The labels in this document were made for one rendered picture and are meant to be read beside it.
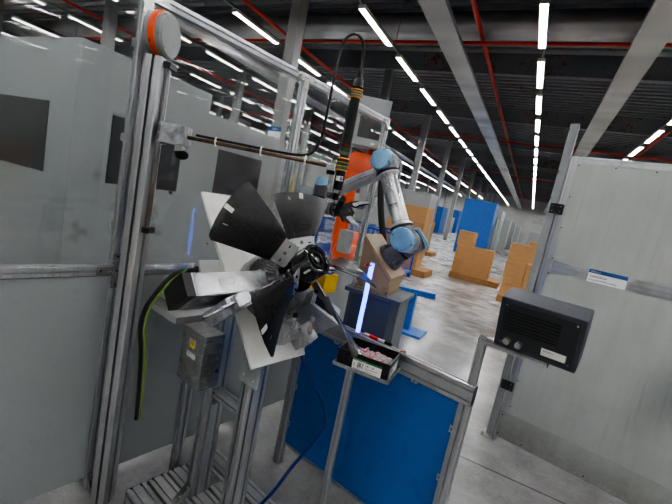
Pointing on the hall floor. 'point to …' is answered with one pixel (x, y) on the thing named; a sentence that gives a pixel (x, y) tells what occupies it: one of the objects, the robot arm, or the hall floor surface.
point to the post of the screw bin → (336, 436)
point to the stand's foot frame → (163, 485)
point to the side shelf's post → (180, 425)
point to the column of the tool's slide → (128, 287)
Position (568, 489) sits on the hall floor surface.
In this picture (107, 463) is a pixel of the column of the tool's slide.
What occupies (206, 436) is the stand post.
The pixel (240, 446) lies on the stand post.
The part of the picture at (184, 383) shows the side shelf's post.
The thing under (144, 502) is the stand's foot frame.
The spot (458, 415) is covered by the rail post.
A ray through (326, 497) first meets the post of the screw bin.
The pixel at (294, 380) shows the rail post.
